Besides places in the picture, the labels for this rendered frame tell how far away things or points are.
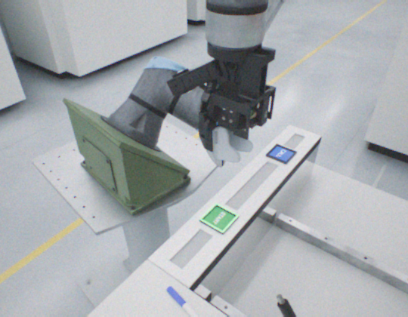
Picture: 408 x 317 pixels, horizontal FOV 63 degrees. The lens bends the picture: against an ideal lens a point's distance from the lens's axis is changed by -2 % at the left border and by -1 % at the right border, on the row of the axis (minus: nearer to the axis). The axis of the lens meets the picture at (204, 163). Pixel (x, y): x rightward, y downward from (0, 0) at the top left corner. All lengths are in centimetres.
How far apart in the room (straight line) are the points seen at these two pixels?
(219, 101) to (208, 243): 28
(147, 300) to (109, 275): 121
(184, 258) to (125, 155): 28
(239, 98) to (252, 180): 34
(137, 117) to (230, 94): 47
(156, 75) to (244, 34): 52
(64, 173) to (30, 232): 109
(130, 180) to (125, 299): 33
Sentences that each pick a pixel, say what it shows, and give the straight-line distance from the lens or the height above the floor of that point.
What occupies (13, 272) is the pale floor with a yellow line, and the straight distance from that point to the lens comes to 198.
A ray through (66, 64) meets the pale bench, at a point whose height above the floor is 16.
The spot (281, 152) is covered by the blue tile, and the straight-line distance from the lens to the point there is 85.
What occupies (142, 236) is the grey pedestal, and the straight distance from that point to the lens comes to 115.
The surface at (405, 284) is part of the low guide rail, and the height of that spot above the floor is 84.
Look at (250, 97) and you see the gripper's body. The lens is 46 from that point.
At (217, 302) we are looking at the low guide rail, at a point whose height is 85.
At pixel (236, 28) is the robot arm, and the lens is 42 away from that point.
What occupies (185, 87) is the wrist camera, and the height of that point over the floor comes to 123.
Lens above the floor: 146
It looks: 39 degrees down
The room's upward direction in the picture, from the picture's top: straight up
